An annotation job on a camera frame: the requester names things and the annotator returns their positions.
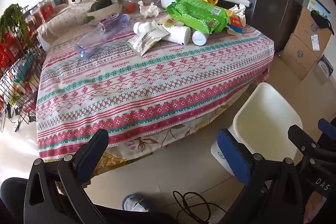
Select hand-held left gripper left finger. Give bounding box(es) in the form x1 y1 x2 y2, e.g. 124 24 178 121
24 129 109 224

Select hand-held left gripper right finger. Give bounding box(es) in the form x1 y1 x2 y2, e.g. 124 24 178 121
217 129 305 224

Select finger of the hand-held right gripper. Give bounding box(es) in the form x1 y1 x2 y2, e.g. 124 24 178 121
318 118 336 140
288 124 336 161

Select white plastic bin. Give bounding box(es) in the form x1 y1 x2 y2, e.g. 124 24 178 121
210 82 303 182

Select floral under cloth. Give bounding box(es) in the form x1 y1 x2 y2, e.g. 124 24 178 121
92 106 237 180

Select blue white carton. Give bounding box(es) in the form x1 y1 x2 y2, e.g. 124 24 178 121
318 55 334 79

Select grey slipper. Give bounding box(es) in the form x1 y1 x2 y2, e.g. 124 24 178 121
122 194 155 214

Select large cardboard box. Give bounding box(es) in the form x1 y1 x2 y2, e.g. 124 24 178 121
281 34 322 80

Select patterned red green tablecloth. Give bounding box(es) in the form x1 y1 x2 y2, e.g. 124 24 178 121
37 0 275 161

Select person's dark pants leg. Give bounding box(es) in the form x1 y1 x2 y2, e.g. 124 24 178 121
0 178 27 224

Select black bag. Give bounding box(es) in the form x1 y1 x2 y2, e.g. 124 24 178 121
310 10 335 35

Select clear plastic bottle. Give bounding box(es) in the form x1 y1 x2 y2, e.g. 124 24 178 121
75 13 130 59

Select blue yellow printed box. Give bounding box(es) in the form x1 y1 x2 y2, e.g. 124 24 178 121
306 0 332 20

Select small white bottle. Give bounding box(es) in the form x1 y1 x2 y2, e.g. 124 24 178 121
133 21 158 35
192 30 210 46

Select white green wrapper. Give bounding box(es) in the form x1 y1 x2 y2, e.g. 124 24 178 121
127 27 171 57

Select red snack packets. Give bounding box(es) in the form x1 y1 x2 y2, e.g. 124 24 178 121
0 32 19 69

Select white paper cup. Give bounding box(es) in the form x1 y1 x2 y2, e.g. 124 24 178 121
164 25 191 45

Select white dotted cloth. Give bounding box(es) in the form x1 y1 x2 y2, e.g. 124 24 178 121
38 2 105 43

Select cream ceramic bowl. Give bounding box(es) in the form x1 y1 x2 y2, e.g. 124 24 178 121
85 0 123 20

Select green snack packet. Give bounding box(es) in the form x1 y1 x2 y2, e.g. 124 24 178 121
165 0 231 33

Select dark green avocado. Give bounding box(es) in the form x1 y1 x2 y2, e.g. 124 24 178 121
91 0 113 11

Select green hanging plant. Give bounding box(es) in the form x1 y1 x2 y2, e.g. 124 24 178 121
0 4 29 42

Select crumpled white tissue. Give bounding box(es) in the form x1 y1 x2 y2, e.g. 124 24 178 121
138 0 160 18

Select black floor cable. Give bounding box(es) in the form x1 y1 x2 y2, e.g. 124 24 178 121
172 190 229 224

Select black wire rack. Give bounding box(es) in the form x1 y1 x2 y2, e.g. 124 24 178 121
0 5 49 125

